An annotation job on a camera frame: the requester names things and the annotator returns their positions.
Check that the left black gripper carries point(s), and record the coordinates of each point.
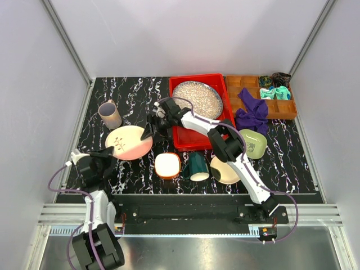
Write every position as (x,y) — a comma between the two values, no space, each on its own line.
(105,153)

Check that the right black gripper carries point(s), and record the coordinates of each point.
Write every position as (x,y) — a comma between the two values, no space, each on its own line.
(161,135)

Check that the pink cream round plate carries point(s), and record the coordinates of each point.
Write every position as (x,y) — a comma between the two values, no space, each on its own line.
(127,143)

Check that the speckled grey large plate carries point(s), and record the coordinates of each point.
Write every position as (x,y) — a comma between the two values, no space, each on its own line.
(204,98)

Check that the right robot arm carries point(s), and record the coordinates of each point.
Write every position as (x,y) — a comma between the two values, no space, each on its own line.
(227,143)

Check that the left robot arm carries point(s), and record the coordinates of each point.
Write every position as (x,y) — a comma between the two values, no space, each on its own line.
(97,247)

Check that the red plastic bin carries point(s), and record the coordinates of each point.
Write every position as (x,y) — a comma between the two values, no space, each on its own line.
(189,140)

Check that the orange white square bowl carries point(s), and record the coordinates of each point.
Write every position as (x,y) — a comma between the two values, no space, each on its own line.
(167,165)

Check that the iridescent pink cup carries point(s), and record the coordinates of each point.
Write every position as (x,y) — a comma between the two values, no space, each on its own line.
(109,114)

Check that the dark green mug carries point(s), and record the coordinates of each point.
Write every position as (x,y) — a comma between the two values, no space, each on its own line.
(196,168)

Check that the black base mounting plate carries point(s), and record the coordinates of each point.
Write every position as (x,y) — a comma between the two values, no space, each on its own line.
(186,215)

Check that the purple cloth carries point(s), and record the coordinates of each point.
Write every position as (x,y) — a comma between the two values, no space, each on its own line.
(254,116)

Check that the green panda square dish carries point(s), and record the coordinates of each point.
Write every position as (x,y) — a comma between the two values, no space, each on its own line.
(256,143)

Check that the white mint sock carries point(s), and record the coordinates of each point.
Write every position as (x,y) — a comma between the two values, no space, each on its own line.
(267,93)

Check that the dark patterned sock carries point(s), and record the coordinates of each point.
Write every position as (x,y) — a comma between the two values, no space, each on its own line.
(265,81)

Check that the wooden compartment organizer tray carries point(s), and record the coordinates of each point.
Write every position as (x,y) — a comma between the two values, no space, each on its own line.
(277,109)

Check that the mint green sock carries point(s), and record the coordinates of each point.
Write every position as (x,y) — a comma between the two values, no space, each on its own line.
(282,93)

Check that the brown dark rolled sock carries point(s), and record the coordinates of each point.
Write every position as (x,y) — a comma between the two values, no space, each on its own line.
(281,79)

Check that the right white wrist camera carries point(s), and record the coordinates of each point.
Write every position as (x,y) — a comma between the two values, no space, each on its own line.
(159,112)

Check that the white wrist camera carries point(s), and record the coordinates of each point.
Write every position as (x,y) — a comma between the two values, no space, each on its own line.
(75,156)
(159,112)

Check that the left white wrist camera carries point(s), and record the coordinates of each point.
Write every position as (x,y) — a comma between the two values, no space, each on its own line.
(75,156)

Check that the aluminium frame rail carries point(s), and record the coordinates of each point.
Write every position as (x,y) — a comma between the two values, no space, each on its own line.
(55,19)

